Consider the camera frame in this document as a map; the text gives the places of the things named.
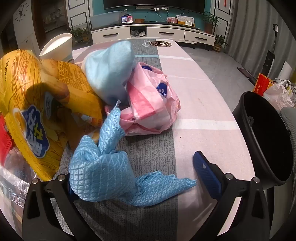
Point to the blue mesh cloth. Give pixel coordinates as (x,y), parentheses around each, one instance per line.
(104,171)

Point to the black trash bin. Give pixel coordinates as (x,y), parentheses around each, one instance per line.
(256,150)

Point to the bushy potted plants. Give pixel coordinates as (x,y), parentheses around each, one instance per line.
(78,34)

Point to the dark flat floor panel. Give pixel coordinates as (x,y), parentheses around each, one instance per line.
(247,74)

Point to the small red wall decoration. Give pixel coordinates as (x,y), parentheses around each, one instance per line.
(223,4)

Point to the white television cabinet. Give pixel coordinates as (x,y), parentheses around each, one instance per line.
(161,32)

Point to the grey mesh chair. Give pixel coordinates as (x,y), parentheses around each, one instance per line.
(289,120)

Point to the desk calendar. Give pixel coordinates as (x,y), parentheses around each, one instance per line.
(182,18)

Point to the upright vacuum cleaner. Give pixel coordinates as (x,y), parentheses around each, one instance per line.
(269,60)

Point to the grey curtain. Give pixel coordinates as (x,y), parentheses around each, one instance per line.
(245,23)

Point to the tall potted plant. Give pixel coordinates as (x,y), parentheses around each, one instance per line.
(209,23)

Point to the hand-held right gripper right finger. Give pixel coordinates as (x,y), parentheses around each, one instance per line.
(205,171)

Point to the pink plastic packet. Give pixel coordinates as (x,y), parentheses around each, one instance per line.
(148,104)

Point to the yellow red paper bag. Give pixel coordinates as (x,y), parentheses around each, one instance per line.
(261,84)

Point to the black television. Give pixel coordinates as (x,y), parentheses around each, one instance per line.
(150,3)

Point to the red packet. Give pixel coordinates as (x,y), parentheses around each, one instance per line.
(4,139)

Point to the white striped paper cup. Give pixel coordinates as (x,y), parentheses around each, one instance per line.
(57,46)

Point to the small potted floor plant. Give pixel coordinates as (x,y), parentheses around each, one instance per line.
(218,44)

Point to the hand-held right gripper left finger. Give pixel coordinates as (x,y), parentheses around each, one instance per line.
(57,185)

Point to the light blue face mask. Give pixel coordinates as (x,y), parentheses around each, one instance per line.
(108,69)

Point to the white plastic bag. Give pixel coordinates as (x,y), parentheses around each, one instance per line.
(282,92)

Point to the yellow snack bag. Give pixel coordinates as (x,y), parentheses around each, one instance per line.
(30,76)

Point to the antler wall clock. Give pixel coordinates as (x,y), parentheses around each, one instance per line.
(20,10)

